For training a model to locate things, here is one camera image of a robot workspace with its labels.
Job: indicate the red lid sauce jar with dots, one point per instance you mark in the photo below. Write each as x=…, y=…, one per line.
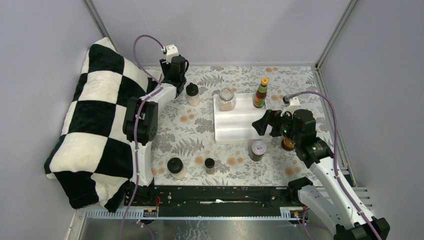
x=287, y=144

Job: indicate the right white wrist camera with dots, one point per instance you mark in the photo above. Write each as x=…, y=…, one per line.
x=291, y=104

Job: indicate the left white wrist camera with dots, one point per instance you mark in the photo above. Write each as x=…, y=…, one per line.
x=170, y=51

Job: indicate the white lid brown jar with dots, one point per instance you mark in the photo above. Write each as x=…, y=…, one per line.
x=257, y=151

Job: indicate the black cap white bean jar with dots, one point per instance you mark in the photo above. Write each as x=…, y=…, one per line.
x=192, y=92

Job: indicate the floral table mat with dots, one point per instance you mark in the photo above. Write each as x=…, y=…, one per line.
x=187, y=132

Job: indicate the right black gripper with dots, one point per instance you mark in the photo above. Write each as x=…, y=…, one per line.
x=274, y=118

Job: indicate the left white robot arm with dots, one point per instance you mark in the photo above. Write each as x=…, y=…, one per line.
x=141, y=118

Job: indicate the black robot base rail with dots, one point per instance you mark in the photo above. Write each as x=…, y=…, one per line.
x=216, y=201

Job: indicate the white plastic organizer tray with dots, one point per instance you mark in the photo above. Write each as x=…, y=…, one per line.
x=235, y=126

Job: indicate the large black lid jar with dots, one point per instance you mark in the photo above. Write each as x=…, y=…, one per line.
x=176, y=167

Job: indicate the red label sauce bottle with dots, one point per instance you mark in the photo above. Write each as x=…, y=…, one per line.
x=261, y=93

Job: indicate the small black cap spice jar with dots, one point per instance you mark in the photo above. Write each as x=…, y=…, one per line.
x=209, y=164

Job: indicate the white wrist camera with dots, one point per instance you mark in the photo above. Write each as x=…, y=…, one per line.
x=291, y=104
x=170, y=51

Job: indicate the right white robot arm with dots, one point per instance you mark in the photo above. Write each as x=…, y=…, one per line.
x=344, y=214

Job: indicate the clear glass jar metal rim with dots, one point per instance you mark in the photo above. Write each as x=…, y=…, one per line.
x=226, y=100

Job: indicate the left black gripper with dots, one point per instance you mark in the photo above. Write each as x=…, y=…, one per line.
x=163, y=66

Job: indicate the black white checkered pillow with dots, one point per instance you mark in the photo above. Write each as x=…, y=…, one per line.
x=92, y=159

